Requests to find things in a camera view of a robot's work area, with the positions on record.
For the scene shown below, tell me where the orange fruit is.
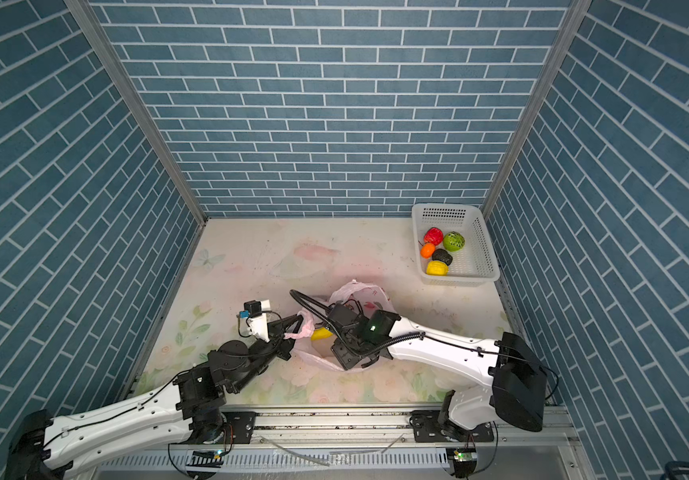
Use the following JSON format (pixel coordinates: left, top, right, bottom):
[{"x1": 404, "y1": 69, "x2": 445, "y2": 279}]
[{"x1": 419, "y1": 242, "x2": 436, "y2": 259}]

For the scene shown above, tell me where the red fruit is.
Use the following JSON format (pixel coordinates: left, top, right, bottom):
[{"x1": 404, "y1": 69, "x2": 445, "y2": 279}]
[{"x1": 423, "y1": 227, "x2": 444, "y2": 246}]

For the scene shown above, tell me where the green fruit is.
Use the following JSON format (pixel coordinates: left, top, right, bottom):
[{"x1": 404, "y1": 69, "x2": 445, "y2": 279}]
[{"x1": 443, "y1": 231, "x2": 466, "y2": 252}]

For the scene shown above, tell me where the yellow banana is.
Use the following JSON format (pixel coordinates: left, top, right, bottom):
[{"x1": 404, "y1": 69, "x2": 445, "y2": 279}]
[{"x1": 310, "y1": 327, "x2": 334, "y2": 341}]

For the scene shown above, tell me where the pink plastic bag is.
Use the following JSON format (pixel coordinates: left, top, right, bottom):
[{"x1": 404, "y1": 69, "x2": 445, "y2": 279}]
[{"x1": 290, "y1": 280, "x2": 398, "y2": 372}]

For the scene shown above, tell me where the dark avocado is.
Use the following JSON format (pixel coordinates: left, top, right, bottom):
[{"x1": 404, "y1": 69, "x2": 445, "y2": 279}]
[{"x1": 431, "y1": 248, "x2": 453, "y2": 266}]

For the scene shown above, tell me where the aluminium mounting rail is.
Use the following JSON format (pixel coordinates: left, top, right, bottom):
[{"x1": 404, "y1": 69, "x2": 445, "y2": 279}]
[{"x1": 224, "y1": 403, "x2": 581, "y2": 450}]

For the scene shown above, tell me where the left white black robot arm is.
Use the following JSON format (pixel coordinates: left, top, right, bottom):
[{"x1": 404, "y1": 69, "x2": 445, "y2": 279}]
[{"x1": 4, "y1": 315, "x2": 304, "y2": 479}]

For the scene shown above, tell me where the white slotted cable duct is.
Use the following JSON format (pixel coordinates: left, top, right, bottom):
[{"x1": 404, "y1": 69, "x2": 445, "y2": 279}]
[{"x1": 98, "y1": 447, "x2": 449, "y2": 473}]

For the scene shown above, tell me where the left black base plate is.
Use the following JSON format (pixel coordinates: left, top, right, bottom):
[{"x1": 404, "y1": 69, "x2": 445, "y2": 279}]
[{"x1": 184, "y1": 411, "x2": 258, "y2": 446}]

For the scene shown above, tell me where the yellow lemon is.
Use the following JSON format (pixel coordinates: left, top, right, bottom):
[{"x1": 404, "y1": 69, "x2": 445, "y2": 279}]
[{"x1": 425, "y1": 260, "x2": 449, "y2": 276}]

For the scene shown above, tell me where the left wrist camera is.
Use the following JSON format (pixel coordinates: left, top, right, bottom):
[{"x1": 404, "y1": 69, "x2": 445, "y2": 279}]
[{"x1": 238, "y1": 300, "x2": 270, "y2": 342}]

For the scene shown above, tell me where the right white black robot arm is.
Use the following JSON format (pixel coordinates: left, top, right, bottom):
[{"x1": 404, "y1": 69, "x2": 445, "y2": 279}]
[{"x1": 320, "y1": 302, "x2": 549, "y2": 432}]

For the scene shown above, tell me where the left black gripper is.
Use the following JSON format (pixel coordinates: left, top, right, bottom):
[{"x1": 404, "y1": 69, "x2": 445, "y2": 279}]
[{"x1": 229, "y1": 315, "x2": 304, "y2": 394}]

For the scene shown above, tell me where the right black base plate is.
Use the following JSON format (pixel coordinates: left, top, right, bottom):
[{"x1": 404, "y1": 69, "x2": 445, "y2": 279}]
[{"x1": 408, "y1": 409, "x2": 495, "y2": 443}]

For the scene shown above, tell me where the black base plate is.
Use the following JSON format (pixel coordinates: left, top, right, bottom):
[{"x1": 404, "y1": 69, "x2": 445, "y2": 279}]
[
  {"x1": 184, "y1": 411, "x2": 258, "y2": 446},
  {"x1": 408, "y1": 409, "x2": 495, "y2": 443}
]

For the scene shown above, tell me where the white plastic mesh basket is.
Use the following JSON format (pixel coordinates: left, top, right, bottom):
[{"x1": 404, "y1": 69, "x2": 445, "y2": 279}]
[{"x1": 411, "y1": 204, "x2": 500, "y2": 287}]

